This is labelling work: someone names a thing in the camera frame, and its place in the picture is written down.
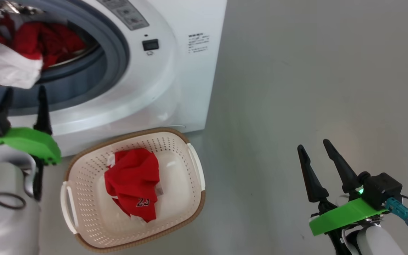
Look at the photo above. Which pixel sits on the plain red garment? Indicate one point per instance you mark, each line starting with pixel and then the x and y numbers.
pixel 48 42

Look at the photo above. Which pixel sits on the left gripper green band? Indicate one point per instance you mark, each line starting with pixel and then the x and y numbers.
pixel 30 143

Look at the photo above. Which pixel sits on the red jersey with number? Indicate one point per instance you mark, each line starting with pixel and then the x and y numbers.
pixel 133 180

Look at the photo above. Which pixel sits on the cream perforated basket brown rim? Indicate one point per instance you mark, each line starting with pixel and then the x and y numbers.
pixel 179 198

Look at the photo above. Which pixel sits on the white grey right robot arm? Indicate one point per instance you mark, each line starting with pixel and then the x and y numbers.
pixel 377 242

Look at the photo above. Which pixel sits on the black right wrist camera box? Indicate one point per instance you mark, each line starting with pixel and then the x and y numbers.
pixel 383 189

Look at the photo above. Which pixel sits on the grey rubber door seal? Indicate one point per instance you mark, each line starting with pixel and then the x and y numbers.
pixel 112 60

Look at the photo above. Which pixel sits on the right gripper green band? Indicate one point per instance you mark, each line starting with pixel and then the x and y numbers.
pixel 345 216

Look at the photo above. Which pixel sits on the white front-load washing machine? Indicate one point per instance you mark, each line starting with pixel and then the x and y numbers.
pixel 175 88

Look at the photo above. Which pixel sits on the white garment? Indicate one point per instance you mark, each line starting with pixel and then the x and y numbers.
pixel 5 67

